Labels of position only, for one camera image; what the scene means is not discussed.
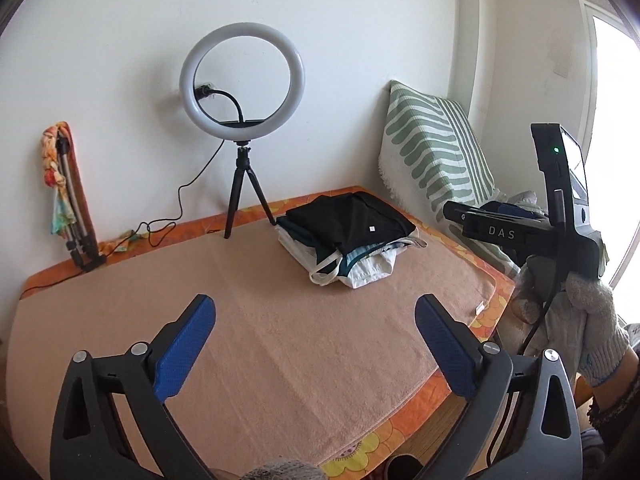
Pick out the black t-shirt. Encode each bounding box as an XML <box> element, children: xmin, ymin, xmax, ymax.
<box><xmin>285</xmin><ymin>192</ymin><xmax>416</xmax><ymax>256</ymax></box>

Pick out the right forearm dark sleeve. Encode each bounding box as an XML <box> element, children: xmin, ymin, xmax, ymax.
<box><xmin>582</xmin><ymin>348</ymin><xmax>639</xmax><ymax>479</ymax></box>

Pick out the stack of folded clothes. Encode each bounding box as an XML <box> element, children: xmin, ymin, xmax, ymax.
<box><xmin>276</xmin><ymin>213</ymin><xmax>427</xmax><ymax>289</ymax></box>

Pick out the white gloved right hand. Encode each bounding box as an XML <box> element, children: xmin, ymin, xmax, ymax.
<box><xmin>508</xmin><ymin>257</ymin><xmax>629</xmax><ymax>387</ymax></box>

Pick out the green white striped cushion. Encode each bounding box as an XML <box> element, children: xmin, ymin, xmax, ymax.
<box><xmin>378</xmin><ymin>80</ymin><xmax>518</xmax><ymax>278</ymax></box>

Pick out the orange floral bedsheet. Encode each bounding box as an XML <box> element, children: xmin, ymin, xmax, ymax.
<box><xmin>19</xmin><ymin>185</ymin><xmax>519</xmax><ymax>480</ymax></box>

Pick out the folded silver tripod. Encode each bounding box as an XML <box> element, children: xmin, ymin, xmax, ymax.
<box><xmin>55</xmin><ymin>133</ymin><xmax>106</xmax><ymax>273</ymax></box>

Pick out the peach towel blanket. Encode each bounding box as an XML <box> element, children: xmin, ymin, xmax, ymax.
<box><xmin>4</xmin><ymin>211</ymin><xmax>511</xmax><ymax>476</ymax></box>

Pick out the colourful braided scarf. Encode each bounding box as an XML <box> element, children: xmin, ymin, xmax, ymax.
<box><xmin>40</xmin><ymin>122</ymin><xmax>77</xmax><ymax>240</ymax></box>

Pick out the black mini tripod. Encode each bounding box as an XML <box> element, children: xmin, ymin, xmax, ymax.
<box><xmin>224</xmin><ymin>141</ymin><xmax>277</xmax><ymax>240</ymax></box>

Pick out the black camera module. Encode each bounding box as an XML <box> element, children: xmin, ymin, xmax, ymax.
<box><xmin>530</xmin><ymin>124</ymin><xmax>589</xmax><ymax>229</ymax></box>

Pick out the black power cable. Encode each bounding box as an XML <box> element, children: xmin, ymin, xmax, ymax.
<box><xmin>19</xmin><ymin>138</ymin><xmax>228</xmax><ymax>300</ymax></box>

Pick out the white ring light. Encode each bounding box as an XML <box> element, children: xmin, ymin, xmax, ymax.
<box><xmin>179</xmin><ymin>22</ymin><xmax>306</xmax><ymax>142</ymax></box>

